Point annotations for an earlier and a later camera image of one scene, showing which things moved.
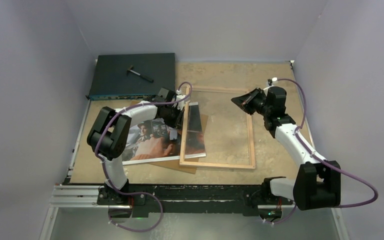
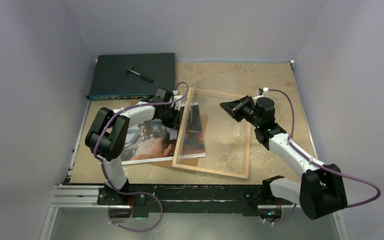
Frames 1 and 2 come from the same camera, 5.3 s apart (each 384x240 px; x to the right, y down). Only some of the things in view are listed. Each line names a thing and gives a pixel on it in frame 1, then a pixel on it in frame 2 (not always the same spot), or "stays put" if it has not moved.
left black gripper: [176, 122] stays put
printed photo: [160, 139] stays put
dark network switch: [129, 76] stays put
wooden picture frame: [250, 165] -> [175, 163]
